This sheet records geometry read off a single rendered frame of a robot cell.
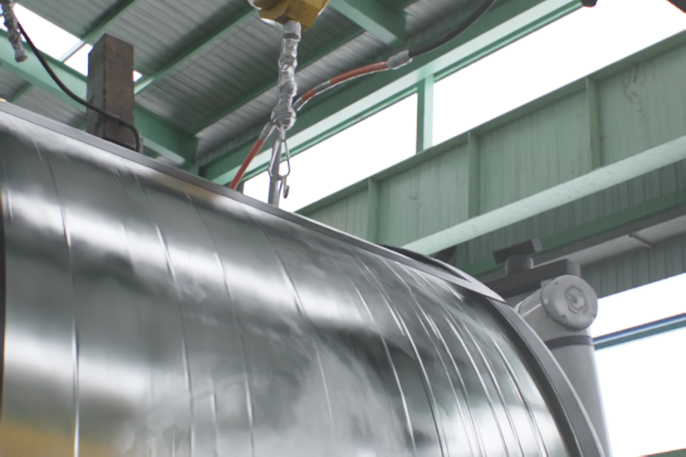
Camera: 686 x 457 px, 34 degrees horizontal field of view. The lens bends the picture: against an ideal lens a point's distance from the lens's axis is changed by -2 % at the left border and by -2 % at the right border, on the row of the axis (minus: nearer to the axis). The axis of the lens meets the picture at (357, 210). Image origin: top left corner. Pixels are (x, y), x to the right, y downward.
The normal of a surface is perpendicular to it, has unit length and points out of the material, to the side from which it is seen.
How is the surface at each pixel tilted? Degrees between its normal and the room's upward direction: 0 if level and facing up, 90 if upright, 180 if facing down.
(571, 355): 94
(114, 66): 74
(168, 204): 49
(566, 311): 92
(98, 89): 90
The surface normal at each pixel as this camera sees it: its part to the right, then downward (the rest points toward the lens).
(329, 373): 0.62, -0.62
